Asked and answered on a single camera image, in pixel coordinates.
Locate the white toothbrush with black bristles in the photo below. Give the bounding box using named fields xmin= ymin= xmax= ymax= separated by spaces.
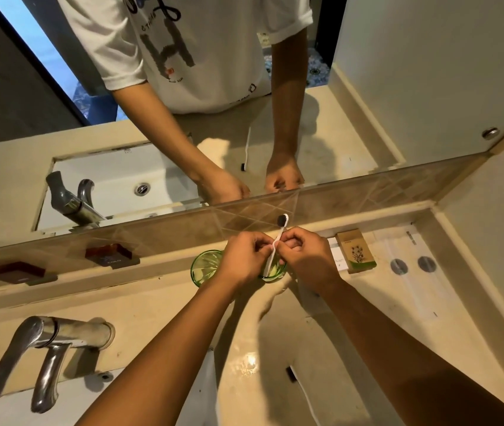
xmin=263 ymin=214 xmax=289 ymax=278
xmin=286 ymin=365 xmax=323 ymax=417

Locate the person's right forearm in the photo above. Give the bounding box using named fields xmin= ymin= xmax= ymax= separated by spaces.
xmin=317 ymin=278 xmax=504 ymax=426

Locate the person's right hand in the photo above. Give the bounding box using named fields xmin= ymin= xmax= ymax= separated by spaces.
xmin=275 ymin=226 xmax=346 ymax=296

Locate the kraft box with flower print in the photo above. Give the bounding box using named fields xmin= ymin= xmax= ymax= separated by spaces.
xmin=335 ymin=228 xmax=378 ymax=275

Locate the large wall mirror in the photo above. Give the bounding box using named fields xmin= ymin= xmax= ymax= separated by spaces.
xmin=0 ymin=0 xmax=504 ymax=255

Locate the person's left hand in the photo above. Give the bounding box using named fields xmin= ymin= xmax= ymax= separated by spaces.
xmin=215 ymin=231 xmax=278 ymax=292

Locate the chrome sink faucet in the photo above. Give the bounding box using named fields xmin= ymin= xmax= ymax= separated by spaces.
xmin=0 ymin=315 xmax=115 ymax=414

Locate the person's left forearm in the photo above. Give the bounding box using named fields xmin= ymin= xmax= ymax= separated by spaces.
xmin=74 ymin=278 xmax=240 ymax=426

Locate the white flat box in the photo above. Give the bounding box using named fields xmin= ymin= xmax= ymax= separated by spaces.
xmin=326 ymin=237 xmax=350 ymax=272

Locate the dark brown soap box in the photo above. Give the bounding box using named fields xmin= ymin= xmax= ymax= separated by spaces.
xmin=0 ymin=261 xmax=58 ymax=287

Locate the green glass cup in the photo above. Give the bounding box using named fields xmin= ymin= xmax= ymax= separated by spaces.
xmin=258 ymin=258 xmax=288 ymax=284
xmin=190 ymin=249 xmax=226 ymax=289

